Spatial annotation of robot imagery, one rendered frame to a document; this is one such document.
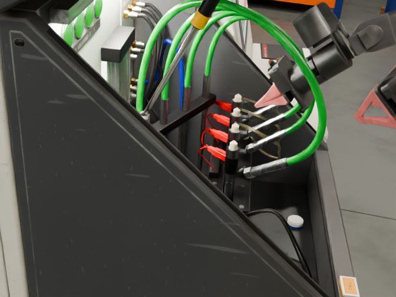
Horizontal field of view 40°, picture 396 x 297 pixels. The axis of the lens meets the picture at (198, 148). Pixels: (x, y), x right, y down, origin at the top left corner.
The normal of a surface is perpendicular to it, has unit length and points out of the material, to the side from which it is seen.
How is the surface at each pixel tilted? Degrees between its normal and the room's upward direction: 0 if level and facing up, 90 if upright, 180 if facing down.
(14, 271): 90
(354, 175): 0
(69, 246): 90
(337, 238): 0
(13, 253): 90
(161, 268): 90
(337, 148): 0
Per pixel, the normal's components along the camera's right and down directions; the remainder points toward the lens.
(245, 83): -0.10, 0.49
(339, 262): 0.07, -0.87
